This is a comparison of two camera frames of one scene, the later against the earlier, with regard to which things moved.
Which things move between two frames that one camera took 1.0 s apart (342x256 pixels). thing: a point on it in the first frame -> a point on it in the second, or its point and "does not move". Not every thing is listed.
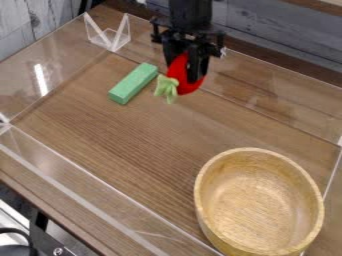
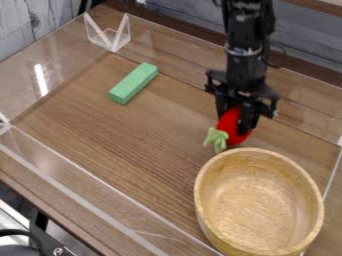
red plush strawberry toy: [175, 84] -> [226, 133]
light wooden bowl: [258, 202] does not move
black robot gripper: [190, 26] -> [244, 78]
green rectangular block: [133, 83] does not move
